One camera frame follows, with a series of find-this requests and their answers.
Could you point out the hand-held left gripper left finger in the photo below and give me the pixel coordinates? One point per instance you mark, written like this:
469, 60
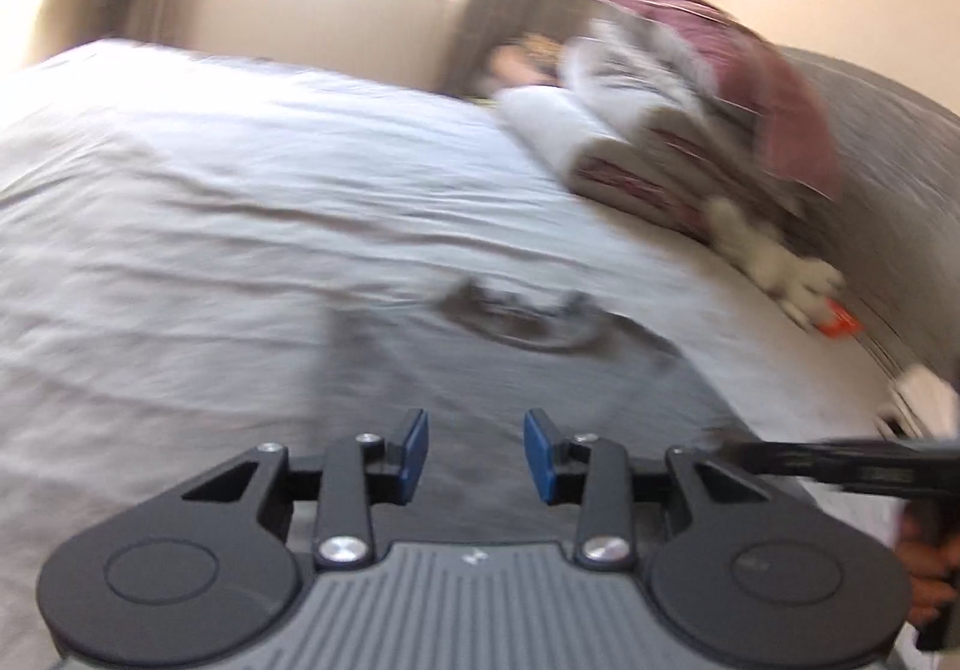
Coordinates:
412, 452

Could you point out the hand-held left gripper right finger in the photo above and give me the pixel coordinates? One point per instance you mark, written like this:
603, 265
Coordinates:
538, 460

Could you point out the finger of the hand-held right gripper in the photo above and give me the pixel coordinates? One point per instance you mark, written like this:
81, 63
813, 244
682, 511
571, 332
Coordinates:
787, 460

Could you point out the grey sweater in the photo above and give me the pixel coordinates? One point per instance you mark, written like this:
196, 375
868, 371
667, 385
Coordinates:
487, 385

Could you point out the person's right hand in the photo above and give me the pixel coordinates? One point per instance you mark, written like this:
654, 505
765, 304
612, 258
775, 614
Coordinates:
911, 565

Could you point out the white plastic item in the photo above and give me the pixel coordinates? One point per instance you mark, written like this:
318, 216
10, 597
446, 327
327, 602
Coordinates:
926, 396

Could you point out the orange packet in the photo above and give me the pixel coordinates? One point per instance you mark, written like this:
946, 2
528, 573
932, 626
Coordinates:
836, 323

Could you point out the white plush bunny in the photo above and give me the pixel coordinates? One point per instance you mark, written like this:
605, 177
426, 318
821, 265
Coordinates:
780, 265

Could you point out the grey padded headboard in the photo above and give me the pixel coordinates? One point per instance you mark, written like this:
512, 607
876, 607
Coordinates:
892, 175

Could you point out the grey folded quilt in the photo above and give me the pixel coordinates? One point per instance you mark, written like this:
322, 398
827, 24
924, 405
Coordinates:
600, 138

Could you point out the bed with grey sheet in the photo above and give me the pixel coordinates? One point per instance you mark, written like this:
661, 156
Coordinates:
187, 190

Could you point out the pink pillow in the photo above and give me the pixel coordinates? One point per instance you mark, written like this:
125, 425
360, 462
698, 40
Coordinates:
757, 93

